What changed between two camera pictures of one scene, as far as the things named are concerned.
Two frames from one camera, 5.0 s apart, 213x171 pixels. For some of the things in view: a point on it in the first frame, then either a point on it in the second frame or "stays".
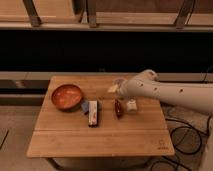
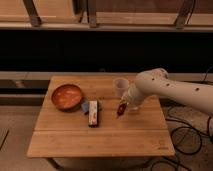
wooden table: x=87 y=116 stays
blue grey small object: x=85 y=107 stays
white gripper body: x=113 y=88 to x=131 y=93
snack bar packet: x=92 y=113 stays
